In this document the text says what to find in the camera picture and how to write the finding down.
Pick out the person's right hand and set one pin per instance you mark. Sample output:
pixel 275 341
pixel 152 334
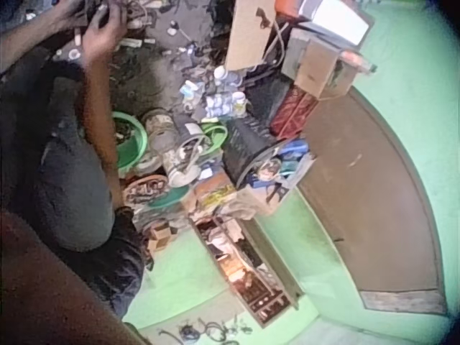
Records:
pixel 102 39

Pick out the person's left hand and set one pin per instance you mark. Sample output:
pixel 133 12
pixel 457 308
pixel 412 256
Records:
pixel 68 12

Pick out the person's right fingers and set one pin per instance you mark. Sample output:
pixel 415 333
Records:
pixel 112 19

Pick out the person's left fingers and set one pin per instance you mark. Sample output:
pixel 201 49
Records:
pixel 78 9

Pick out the dark metal machine part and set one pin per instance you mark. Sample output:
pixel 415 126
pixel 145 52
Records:
pixel 97 12

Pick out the white flat bar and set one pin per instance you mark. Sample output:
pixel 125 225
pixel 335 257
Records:
pixel 131 42

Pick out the white round cap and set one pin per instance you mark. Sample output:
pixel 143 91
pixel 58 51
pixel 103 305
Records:
pixel 73 54

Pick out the heap of small tools and parts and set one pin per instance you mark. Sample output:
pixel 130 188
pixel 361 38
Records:
pixel 169 46

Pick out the large green plastic basin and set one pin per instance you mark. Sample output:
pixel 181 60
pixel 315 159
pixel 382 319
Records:
pixel 138 143

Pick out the dark cylindrical motor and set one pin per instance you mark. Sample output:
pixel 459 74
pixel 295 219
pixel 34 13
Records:
pixel 188 131

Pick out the group of white capped bottles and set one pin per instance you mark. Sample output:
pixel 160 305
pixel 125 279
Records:
pixel 223 98

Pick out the cardboard sheet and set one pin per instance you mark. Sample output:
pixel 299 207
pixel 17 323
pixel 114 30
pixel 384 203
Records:
pixel 248 36

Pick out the small green plastic bowl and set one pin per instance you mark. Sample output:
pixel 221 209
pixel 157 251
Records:
pixel 220 138

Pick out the dirty white can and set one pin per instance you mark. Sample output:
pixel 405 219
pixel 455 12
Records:
pixel 178 167

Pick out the person's legs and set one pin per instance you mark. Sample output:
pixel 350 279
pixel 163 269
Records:
pixel 72 187

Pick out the round brown patterned plate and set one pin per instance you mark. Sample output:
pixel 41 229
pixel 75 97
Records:
pixel 143 189

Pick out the red box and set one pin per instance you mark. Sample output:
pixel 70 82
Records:
pixel 285 7

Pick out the green plastic lid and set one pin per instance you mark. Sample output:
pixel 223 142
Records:
pixel 170 197

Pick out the black plastic crate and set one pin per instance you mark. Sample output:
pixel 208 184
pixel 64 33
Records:
pixel 249 147

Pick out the red plastic crate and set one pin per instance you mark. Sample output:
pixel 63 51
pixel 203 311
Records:
pixel 292 111

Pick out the orange printed carton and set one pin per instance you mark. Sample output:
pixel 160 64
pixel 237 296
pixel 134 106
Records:
pixel 212 196

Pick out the brown cardboard box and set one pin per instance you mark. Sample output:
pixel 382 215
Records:
pixel 320 68

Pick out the small wooden box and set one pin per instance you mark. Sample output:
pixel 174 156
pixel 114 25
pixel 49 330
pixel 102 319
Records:
pixel 160 237

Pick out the white box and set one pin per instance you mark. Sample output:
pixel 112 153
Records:
pixel 338 19

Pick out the blue plastic container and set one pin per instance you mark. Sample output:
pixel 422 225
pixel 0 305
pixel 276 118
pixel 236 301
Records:
pixel 296 151

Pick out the picture printed carton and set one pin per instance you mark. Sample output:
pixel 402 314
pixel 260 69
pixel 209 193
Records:
pixel 273 188

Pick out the red and white packet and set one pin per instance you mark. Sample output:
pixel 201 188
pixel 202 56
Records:
pixel 354 59

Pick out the open metal toolbox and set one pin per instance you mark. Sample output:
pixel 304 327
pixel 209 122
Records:
pixel 251 287

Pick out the brown wooden door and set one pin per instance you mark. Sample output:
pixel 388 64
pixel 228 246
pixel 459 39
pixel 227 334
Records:
pixel 370 201

